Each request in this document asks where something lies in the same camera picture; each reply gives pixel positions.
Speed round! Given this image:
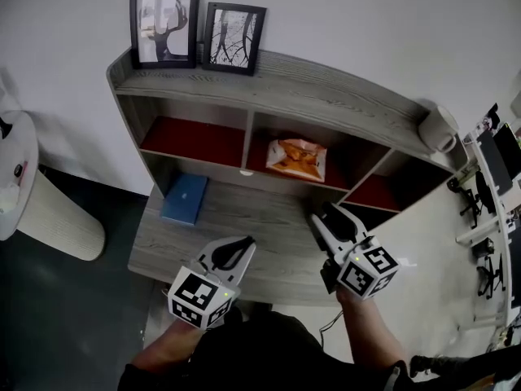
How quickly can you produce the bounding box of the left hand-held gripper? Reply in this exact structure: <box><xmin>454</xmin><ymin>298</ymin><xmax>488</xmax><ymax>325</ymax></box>
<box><xmin>167</xmin><ymin>235</ymin><xmax>257</xmax><ymax>330</ymax></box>

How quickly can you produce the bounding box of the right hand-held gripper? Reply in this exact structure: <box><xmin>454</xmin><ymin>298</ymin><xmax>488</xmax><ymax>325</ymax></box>
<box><xmin>309</xmin><ymin>201</ymin><xmax>401</xmax><ymax>301</ymax></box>

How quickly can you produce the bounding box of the blue pack of tissues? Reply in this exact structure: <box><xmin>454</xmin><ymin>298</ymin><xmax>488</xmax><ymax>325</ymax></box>
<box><xmin>160</xmin><ymin>173</ymin><xmax>209</xmax><ymax>227</ymax></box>

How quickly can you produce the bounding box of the grey wooden shelf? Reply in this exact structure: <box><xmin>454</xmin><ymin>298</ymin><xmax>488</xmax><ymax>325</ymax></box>
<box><xmin>106</xmin><ymin>46</ymin><xmax>469</xmax><ymax>224</ymax></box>

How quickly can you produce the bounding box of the person's left forearm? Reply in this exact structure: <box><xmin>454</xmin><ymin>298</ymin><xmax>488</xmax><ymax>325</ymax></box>
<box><xmin>130</xmin><ymin>319</ymin><xmax>205</xmax><ymax>377</ymax></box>

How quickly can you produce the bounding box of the person's right forearm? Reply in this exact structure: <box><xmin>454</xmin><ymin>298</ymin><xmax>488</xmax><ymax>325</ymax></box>
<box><xmin>335</xmin><ymin>288</ymin><xmax>409</xmax><ymax>369</ymax></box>

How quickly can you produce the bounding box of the orange white snack bag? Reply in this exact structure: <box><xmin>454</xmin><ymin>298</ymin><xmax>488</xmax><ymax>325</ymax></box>
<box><xmin>265</xmin><ymin>138</ymin><xmax>328</xmax><ymax>184</ymax></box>

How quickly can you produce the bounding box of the person's black clothing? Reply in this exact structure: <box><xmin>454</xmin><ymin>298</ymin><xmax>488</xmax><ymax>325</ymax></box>
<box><xmin>116</xmin><ymin>306</ymin><xmax>521</xmax><ymax>391</ymax></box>

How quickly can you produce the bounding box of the black office chair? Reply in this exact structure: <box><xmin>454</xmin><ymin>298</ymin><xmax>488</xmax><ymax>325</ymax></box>
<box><xmin>446</xmin><ymin>170</ymin><xmax>497</xmax><ymax>230</ymax></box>
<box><xmin>475</xmin><ymin>253</ymin><xmax>507</xmax><ymax>301</ymax></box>

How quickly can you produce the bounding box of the white mug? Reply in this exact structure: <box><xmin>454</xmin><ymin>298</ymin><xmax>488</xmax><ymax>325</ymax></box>
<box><xmin>418</xmin><ymin>104</ymin><xmax>461</xmax><ymax>154</ymax></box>

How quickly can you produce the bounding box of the long white office desk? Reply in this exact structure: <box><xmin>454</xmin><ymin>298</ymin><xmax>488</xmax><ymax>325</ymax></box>
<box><xmin>454</xmin><ymin>128</ymin><xmax>521</xmax><ymax>328</ymax></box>

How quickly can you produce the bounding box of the black computer monitor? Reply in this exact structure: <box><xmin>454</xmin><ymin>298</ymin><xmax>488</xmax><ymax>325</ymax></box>
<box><xmin>475</xmin><ymin>130</ymin><xmax>513</xmax><ymax>197</ymax></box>
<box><xmin>492</xmin><ymin>122</ymin><xmax>521</xmax><ymax>182</ymax></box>

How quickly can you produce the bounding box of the round white ribbed side table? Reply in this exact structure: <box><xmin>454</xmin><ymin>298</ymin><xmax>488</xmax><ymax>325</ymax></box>
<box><xmin>0</xmin><ymin>110</ymin><xmax>107</xmax><ymax>262</ymax></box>

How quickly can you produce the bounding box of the crumpled white tissue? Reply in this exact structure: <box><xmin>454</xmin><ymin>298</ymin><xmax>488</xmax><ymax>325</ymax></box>
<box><xmin>0</xmin><ymin>181</ymin><xmax>21</xmax><ymax>216</ymax></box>

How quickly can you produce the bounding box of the thin black cable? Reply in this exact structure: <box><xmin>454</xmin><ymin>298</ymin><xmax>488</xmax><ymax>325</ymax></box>
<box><xmin>317</xmin><ymin>310</ymin><xmax>345</xmax><ymax>349</ymax></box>

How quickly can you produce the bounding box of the small black picture frame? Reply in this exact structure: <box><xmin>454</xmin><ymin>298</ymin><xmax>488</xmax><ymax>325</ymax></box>
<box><xmin>201</xmin><ymin>2</ymin><xmax>268</xmax><ymax>77</ymax></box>

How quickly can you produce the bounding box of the large black picture frame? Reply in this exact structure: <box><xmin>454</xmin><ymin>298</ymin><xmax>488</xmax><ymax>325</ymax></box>
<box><xmin>129</xmin><ymin>0</ymin><xmax>203</xmax><ymax>70</ymax></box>

